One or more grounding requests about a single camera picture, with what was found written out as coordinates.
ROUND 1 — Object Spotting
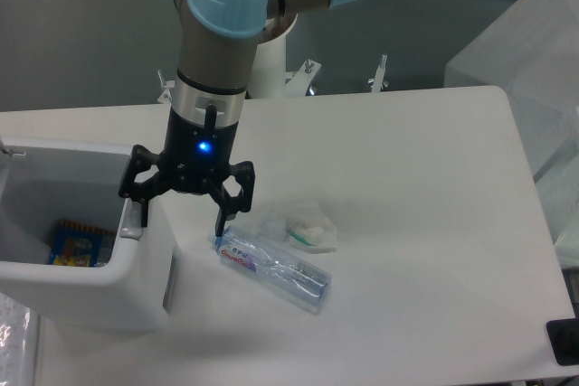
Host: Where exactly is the silver table clamp screw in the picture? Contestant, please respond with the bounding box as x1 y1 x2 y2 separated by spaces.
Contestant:
368 53 389 93

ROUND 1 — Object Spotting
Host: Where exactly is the white push-lid trash can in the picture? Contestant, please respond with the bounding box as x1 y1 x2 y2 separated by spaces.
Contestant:
1 137 178 331

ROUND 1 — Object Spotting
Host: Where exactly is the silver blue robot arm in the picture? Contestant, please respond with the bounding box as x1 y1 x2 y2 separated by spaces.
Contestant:
119 0 356 234

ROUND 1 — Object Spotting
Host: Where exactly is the black device at corner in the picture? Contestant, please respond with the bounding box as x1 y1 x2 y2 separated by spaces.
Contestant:
546 318 578 366

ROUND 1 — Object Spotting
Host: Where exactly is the colourful snack packet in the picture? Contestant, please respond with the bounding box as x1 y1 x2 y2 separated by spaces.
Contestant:
48 219 117 268

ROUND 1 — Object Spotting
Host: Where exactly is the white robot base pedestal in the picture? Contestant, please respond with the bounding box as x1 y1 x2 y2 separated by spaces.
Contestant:
247 14 298 99

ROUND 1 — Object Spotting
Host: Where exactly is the crumpled white tissue wrapper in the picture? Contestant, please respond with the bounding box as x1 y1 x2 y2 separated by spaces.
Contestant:
245 201 337 254

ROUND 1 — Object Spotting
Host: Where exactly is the crushed clear plastic bottle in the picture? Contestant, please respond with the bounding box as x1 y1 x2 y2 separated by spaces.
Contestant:
207 225 332 315

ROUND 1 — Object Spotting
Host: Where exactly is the clear plastic sheet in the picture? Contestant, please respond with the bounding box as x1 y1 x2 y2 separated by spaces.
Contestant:
1 294 38 385

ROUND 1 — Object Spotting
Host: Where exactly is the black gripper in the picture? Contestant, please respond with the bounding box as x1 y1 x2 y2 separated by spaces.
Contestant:
119 110 255 237

